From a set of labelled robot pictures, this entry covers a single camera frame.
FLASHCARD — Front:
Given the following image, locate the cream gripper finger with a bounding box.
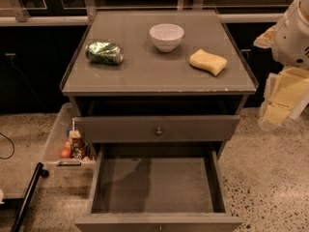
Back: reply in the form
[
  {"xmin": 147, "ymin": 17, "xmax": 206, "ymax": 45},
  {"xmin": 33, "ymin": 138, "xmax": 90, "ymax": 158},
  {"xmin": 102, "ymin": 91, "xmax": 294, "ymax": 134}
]
[
  {"xmin": 253, "ymin": 26, "xmax": 275, "ymax": 48},
  {"xmin": 259, "ymin": 67, "xmax": 309, "ymax": 131}
]

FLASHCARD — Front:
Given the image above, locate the yellow sponge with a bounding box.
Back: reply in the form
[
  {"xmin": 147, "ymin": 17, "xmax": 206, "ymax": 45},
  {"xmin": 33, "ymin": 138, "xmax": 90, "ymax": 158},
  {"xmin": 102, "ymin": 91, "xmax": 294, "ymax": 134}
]
[{"xmin": 189, "ymin": 49, "xmax": 227, "ymax": 76}]

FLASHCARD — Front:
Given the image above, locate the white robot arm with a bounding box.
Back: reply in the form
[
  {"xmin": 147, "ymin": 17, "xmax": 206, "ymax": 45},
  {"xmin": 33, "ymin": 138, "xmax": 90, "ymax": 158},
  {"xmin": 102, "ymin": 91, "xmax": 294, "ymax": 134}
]
[{"xmin": 254, "ymin": 0, "xmax": 309, "ymax": 131}]

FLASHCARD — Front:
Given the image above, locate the grey drawer cabinet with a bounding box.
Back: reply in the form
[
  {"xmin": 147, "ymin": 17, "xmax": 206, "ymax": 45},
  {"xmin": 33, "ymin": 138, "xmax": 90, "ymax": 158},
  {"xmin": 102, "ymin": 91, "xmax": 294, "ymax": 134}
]
[{"xmin": 59, "ymin": 10, "xmax": 259, "ymax": 232}]

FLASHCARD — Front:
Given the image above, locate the brass top drawer knob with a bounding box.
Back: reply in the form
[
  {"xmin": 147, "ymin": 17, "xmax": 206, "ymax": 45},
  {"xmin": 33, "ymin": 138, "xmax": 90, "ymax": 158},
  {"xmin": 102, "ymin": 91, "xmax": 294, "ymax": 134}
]
[{"xmin": 155, "ymin": 128, "xmax": 163, "ymax": 136}]

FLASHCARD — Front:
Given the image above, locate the grey top drawer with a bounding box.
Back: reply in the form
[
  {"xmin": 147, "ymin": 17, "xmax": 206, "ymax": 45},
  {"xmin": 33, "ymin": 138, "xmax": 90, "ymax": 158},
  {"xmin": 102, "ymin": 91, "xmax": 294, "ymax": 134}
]
[{"xmin": 75, "ymin": 115, "xmax": 240, "ymax": 143}]

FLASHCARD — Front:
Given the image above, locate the open grey middle drawer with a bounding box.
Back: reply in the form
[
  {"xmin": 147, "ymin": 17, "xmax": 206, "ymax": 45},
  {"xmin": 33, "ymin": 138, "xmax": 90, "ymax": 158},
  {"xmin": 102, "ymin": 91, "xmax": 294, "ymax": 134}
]
[{"xmin": 75, "ymin": 143, "xmax": 241, "ymax": 232}]

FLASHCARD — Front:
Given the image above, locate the white ceramic bowl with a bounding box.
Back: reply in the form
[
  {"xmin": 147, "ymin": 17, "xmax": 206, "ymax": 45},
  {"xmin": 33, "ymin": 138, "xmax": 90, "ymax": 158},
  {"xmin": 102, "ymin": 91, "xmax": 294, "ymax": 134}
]
[{"xmin": 150, "ymin": 23, "xmax": 184, "ymax": 52}]

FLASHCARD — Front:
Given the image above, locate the crushed green soda can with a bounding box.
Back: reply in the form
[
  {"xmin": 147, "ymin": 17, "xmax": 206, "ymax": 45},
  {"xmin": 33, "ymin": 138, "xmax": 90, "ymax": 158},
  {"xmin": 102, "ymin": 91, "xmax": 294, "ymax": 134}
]
[{"xmin": 85, "ymin": 42, "xmax": 124, "ymax": 65}]

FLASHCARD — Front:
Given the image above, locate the brown snack carton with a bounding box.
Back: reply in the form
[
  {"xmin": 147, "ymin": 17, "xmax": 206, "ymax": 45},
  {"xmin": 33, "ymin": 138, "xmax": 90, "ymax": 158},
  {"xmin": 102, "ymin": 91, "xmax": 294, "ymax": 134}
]
[{"xmin": 69, "ymin": 130, "xmax": 85, "ymax": 160}]

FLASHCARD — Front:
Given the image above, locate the small orange fruit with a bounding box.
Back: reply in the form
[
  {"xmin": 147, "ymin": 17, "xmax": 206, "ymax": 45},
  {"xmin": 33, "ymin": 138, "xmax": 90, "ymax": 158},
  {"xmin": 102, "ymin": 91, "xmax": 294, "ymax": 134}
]
[{"xmin": 60, "ymin": 148, "xmax": 71, "ymax": 159}]

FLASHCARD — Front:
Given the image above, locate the clear plastic storage bin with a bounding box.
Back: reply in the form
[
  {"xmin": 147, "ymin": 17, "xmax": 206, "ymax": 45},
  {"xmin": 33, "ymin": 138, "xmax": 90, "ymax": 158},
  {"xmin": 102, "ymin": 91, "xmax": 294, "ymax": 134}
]
[{"xmin": 41, "ymin": 101, "xmax": 97, "ymax": 172}]

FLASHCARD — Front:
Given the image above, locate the black pole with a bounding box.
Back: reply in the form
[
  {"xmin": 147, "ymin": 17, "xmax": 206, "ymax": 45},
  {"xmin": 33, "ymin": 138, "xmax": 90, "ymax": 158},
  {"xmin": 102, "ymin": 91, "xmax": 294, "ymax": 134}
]
[{"xmin": 10, "ymin": 162, "xmax": 49, "ymax": 232}]

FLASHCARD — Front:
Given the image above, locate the metal railing frame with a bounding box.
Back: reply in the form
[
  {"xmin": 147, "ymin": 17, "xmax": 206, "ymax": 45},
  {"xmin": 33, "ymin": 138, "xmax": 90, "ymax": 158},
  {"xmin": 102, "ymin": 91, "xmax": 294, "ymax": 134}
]
[{"xmin": 0, "ymin": 0, "xmax": 293, "ymax": 26}]

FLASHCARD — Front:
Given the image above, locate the black cable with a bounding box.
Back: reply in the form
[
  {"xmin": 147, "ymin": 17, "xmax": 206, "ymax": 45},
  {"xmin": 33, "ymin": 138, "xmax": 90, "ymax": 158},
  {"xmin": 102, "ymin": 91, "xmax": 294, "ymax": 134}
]
[{"xmin": 0, "ymin": 131, "xmax": 15, "ymax": 160}]

